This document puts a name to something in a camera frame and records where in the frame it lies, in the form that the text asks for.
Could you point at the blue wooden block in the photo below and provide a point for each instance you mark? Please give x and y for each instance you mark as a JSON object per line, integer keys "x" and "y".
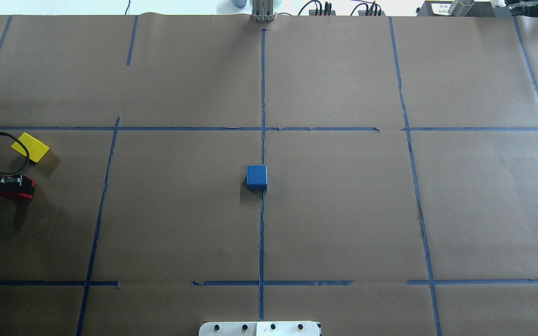
{"x": 257, "y": 178}

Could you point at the red wooden block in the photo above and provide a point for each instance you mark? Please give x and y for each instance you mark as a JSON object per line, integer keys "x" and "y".
{"x": 16, "y": 196}

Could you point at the black power strip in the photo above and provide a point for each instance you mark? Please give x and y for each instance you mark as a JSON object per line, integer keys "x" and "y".
{"x": 324, "y": 8}
{"x": 372, "y": 8}

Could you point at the white pedestal column base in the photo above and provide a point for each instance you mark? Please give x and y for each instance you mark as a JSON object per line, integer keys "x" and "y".
{"x": 261, "y": 328}

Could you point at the yellow wooden block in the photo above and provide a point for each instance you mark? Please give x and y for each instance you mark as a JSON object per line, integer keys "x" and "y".
{"x": 30, "y": 147}

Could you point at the aluminium frame post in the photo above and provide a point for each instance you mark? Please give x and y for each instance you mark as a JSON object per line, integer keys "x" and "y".
{"x": 262, "y": 10}

